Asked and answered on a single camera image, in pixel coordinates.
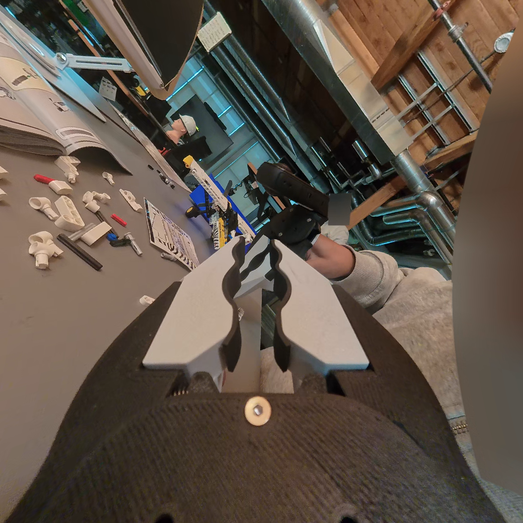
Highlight scattered loose lego pieces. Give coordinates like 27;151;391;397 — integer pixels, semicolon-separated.
0;156;144;271

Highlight mannequin with white hard hat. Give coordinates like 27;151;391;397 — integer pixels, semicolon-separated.
165;114;201;148

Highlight tan-edged computer monitor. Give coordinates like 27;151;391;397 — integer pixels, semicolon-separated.
84;0;205;91

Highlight white paper sign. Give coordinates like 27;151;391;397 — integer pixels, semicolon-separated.
196;12;233;53

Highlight zebra striped sticker sheet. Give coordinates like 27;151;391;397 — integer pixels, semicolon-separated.
144;197;201;271

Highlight lego instruction booklet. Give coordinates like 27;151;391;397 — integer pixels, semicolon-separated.
0;25;133;176

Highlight metal air duct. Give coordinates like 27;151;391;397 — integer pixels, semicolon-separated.
261;0;456;262

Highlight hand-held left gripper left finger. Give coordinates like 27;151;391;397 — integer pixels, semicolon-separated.
142;236;247;391

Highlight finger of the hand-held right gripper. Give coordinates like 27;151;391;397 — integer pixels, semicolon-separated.
236;261;273;299
245;235;273;275

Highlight blue plastic bin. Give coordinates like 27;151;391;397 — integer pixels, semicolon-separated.
189;174;259;238

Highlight white yellow lego plane model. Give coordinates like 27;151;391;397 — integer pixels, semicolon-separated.
183;155;259;251

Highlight person's right hand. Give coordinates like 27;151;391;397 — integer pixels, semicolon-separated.
304;233;356;282

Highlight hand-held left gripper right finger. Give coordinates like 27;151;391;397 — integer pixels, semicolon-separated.
272;239;371;381

